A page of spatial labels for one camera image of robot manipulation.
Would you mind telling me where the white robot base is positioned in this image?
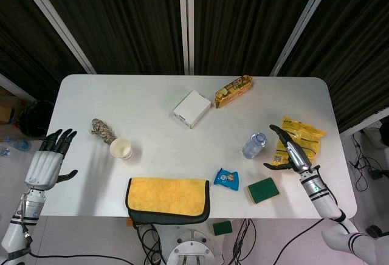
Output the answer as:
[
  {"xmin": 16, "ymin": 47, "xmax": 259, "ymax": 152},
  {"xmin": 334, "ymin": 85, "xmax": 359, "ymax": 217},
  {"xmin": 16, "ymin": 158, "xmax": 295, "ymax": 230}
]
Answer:
[{"xmin": 136, "ymin": 222, "xmax": 225, "ymax": 265}]

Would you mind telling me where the brown cardboard box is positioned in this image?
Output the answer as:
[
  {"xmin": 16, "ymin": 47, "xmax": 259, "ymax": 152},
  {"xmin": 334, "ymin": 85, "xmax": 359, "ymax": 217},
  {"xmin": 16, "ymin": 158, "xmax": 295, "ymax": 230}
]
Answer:
[{"xmin": 0, "ymin": 86, "xmax": 24, "ymax": 125}]

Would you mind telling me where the black looped base cable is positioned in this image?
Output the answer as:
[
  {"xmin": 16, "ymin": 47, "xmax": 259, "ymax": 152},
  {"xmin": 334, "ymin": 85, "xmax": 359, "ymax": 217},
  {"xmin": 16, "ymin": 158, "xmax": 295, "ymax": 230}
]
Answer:
[{"xmin": 137, "ymin": 222, "xmax": 164, "ymax": 265}]

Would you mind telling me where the black trash bin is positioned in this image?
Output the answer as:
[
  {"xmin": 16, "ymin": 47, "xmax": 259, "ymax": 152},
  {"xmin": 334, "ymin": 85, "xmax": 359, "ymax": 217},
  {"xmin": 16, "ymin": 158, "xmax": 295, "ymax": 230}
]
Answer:
[{"xmin": 17, "ymin": 100, "xmax": 55, "ymax": 140}]

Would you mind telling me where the braided rope bundle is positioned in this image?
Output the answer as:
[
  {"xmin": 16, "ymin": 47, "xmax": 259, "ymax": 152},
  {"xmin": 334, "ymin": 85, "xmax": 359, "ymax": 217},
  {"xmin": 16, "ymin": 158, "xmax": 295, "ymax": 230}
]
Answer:
[{"xmin": 88, "ymin": 118, "xmax": 119, "ymax": 145}]

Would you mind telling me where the black pleated curtain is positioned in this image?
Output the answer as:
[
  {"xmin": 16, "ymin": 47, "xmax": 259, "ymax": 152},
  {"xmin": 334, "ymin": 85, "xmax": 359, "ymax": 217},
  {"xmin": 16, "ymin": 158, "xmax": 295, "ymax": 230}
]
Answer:
[
  {"xmin": 33, "ymin": 0, "xmax": 185, "ymax": 76},
  {"xmin": 193, "ymin": 0, "xmax": 323, "ymax": 76},
  {"xmin": 278, "ymin": 0, "xmax": 389, "ymax": 134},
  {"xmin": 0, "ymin": 0, "xmax": 89, "ymax": 102}
]

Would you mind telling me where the yellow snack bag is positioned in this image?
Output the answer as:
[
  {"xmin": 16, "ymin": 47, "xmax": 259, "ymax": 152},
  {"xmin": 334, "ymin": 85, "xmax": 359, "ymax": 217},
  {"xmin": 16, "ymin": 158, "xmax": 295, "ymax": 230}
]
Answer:
[{"xmin": 269, "ymin": 115, "xmax": 328, "ymax": 168}]

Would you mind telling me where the golden biscuit packet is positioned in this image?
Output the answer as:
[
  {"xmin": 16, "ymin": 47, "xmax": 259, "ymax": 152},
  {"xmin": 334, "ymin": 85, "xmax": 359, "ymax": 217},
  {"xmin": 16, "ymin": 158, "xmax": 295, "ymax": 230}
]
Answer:
[{"xmin": 214, "ymin": 75, "xmax": 254, "ymax": 109}]

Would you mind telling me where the white cardboard box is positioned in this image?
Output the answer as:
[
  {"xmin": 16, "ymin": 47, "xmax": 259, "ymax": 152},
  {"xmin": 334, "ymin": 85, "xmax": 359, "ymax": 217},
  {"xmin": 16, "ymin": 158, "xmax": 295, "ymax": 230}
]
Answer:
[{"xmin": 172, "ymin": 89, "xmax": 212, "ymax": 129}]

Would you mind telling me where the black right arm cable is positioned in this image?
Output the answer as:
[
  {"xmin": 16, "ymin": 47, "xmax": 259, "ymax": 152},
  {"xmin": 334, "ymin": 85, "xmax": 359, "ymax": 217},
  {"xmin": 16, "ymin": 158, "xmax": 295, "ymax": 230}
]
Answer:
[{"xmin": 264, "ymin": 218, "xmax": 325, "ymax": 265}]

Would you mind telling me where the white paper cup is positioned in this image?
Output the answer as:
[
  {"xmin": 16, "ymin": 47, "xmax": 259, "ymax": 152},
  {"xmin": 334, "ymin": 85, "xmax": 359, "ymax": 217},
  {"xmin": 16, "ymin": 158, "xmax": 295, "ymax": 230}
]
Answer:
[{"xmin": 109, "ymin": 137, "xmax": 134, "ymax": 161}]

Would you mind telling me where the clear plastic water bottle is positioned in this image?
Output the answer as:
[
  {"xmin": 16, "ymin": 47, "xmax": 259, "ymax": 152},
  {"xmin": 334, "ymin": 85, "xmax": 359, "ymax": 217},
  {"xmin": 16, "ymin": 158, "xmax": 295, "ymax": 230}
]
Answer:
[{"xmin": 242, "ymin": 131, "xmax": 269, "ymax": 160}]

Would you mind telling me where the yellow microfiber cloth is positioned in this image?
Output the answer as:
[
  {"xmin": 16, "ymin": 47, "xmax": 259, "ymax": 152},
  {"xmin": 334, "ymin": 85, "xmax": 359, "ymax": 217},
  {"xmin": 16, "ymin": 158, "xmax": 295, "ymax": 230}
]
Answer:
[{"xmin": 125, "ymin": 177, "xmax": 211, "ymax": 225}]

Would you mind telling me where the blue snack packet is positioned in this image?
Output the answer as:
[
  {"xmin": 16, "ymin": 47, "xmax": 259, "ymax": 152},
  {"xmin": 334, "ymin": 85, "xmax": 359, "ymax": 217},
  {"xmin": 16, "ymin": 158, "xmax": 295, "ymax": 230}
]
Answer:
[{"xmin": 212, "ymin": 167, "xmax": 241, "ymax": 191}]

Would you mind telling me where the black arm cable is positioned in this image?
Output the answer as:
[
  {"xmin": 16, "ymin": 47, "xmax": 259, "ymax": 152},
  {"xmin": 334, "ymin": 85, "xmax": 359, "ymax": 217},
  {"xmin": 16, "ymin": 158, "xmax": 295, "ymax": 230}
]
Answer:
[
  {"xmin": 264, "ymin": 218, "xmax": 325, "ymax": 265},
  {"xmin": 21, "ymin": 219, "xmax": 146, "ymax": 265}
]

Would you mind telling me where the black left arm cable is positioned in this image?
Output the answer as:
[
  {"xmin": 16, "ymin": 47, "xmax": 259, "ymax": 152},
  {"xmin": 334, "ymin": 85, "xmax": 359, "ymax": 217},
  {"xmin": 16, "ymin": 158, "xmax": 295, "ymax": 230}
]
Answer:
[{"xmin": 21, "ymin": 219, "xmax": 146, "ymax": 265}]

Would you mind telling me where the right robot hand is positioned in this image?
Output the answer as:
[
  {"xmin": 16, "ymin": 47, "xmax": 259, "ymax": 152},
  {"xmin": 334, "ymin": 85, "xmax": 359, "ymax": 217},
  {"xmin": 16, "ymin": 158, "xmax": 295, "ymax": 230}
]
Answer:
[{"xmin": 263, "ymin": 124, "xmax": 314, "ymax": 174}]

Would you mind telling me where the white frame post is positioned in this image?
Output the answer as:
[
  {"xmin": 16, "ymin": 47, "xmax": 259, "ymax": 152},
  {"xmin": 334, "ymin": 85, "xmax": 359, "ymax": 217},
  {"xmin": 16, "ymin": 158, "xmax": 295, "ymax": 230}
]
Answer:
[
  {"xmin": 13, "ymin": 0, "xmax": 97, "ymax": 75},
  {"xmin": 269, "ymin": 0, "xmax": 340, "ymax": 77},
  {"xmin": 177, "ymin": 0, "xmax": 195, "ymax": 76}
]

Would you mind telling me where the green and yellow sponge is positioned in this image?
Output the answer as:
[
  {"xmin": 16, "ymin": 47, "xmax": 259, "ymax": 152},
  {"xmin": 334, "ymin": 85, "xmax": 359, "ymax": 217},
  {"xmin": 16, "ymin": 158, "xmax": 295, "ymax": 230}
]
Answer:
[
  {"xmin": 246, "ymin": 177, "xmax": 280, "ymax": 207},
  {"xmin": 212, "ymin": 221, "xmax": 233, "ymax": 236}
]

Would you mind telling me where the black caster wheel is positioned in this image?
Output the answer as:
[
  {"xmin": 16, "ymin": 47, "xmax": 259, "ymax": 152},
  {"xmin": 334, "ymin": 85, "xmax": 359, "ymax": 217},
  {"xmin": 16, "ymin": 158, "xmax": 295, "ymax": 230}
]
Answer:
[{"xmin": 366, "ymin": 224, "xmax": 383, "ymax": 238}]

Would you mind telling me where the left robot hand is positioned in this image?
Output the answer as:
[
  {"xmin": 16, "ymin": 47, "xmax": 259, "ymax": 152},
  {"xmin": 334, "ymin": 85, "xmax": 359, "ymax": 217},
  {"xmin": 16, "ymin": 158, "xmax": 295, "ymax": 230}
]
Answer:
[{"xmin": 23, "ymin": 128, "xmax": 79, "ymax": 191}]

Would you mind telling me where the black floor cable bundle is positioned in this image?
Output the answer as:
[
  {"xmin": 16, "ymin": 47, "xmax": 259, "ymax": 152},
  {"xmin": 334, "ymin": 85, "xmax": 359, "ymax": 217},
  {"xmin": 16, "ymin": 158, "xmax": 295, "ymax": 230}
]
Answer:
[{"xmin": 232, "ymin": 218, "xmax": 259, "ymax": 265}]

